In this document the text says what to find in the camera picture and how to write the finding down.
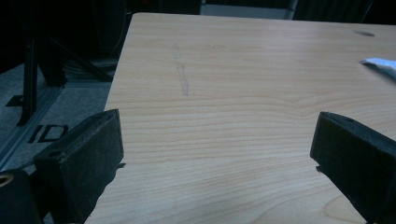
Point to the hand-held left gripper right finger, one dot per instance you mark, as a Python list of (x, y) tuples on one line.
[(358, 155)]

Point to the blue white striped cloth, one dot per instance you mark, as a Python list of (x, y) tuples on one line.
[(381, 64)]

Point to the black tape floor marks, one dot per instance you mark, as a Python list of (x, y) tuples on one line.
[(46, 133)]

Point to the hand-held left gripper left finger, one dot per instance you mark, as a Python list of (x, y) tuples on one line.
[(81, 168)]

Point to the aluminium floor rail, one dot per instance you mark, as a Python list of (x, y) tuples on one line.
[(28, 124)]

